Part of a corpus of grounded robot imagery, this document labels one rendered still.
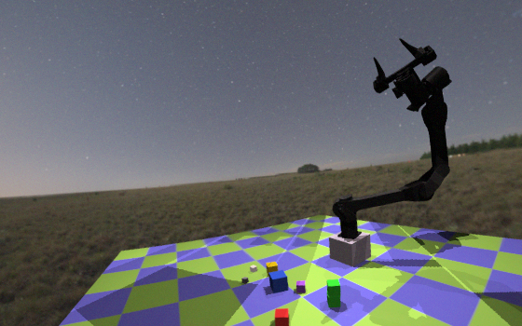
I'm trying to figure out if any blue cube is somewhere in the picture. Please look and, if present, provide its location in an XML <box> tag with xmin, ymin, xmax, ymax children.
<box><xmin>268</xmin><ymin>270</ymin><xmax>289</xmax><ymax>293</ymax></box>

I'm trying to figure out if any small purple cube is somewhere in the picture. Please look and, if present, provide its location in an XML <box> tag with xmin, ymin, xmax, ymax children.
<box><xmin>296</xmin><ymin>280</ymin><xmax>306</xmax><ymax>293</ymax></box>

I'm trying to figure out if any green block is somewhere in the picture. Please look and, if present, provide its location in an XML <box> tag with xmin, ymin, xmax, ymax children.
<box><xmin>326</xmin><ymin>279</ymin><xmax>341</xmax><ymax>297</ymax></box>
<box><xmin>326</xmin><ymin>292</ymin><xmax>341</xmax><ymax>308</ymax></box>

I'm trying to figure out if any yellow cube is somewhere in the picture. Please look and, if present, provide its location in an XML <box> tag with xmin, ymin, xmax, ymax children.
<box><xmin>267</xmin><ymin>262</ymin><xmax>279</xmax><ymax>274</ymax></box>

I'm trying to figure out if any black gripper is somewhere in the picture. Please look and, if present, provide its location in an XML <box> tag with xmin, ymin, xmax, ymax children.
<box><xmin>373</xmin><ymin>38</ymin><xmax>437</xmax><ymax>95</ymax></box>

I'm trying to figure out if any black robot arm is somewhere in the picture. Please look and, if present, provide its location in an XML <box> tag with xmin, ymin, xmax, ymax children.
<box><xmin>332</xmin><ymin>66</ymin><xmax>452</xmax><ymax>239</ymax></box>

